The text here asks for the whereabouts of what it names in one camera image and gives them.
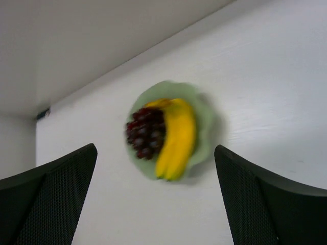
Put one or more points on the green scalloped fruit bowl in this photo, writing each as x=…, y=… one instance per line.
x=204, y=112

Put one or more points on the yellow fake banana bunch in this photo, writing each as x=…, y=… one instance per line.
x=181, y=134

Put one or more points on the dark red fake grapes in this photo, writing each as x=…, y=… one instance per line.
x=146, y=132

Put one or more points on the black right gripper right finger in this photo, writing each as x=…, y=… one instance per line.
x=265, y=208

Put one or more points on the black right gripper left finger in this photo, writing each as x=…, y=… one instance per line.
x=43, y=205

